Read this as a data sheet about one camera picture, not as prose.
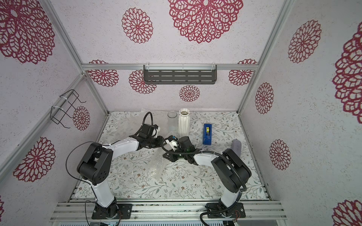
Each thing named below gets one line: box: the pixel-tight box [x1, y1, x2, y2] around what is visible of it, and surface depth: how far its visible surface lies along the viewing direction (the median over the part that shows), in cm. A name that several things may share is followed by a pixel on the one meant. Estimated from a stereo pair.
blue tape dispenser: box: [202, 123, 213, 146], surface depth 102 cm
